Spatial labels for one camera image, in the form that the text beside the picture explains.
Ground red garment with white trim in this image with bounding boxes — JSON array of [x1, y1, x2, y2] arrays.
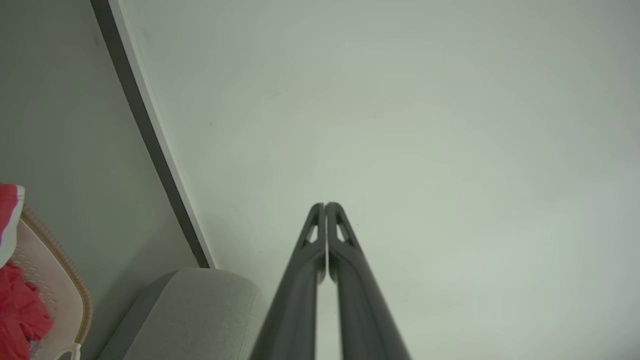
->
[[0, 183, 54, 360]]

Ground black and white baseboard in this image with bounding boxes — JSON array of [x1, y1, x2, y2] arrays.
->
[[90, 0, 217, 269]]

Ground white perforated laundry basket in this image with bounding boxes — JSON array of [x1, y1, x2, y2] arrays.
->
[[7, 205, 94, 360]]

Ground grey fabric sofa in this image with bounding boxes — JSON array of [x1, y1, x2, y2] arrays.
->
[[97, 267, 271, 360]]

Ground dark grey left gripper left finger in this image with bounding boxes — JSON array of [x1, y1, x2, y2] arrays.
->
[[249, 202, 327, 360]]

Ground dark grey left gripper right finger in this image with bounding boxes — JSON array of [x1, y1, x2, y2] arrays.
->
[[326, 202, 412, 360]]

